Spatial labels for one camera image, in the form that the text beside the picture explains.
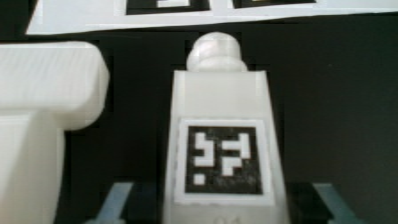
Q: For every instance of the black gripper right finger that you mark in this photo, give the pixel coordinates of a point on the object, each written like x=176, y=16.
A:
x=316, y=204

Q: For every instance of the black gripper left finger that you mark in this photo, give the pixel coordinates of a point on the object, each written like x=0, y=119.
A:
x=128, y=206

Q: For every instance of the white chair leg block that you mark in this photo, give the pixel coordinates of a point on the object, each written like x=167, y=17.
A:
x=224, y=182

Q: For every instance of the white chair back piece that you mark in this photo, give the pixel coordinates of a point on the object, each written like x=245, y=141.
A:
x=53, y=80

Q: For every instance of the white fiducial marker sheet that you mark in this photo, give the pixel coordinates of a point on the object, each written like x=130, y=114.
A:
x=71, y=16

